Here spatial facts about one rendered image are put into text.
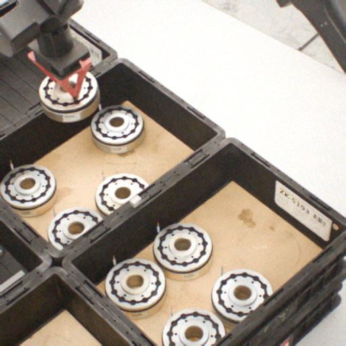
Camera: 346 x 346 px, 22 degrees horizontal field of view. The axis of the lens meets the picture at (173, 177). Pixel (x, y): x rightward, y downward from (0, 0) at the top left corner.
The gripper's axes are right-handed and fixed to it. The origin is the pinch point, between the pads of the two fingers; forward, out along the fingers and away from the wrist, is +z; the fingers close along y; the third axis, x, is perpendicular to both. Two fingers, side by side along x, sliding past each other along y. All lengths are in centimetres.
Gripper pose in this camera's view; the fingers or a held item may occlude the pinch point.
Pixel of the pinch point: (66, 84)
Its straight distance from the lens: 157.8
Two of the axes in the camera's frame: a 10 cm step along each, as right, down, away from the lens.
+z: 0.9, 6.3, 7.7
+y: 6.7, 5.4, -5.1
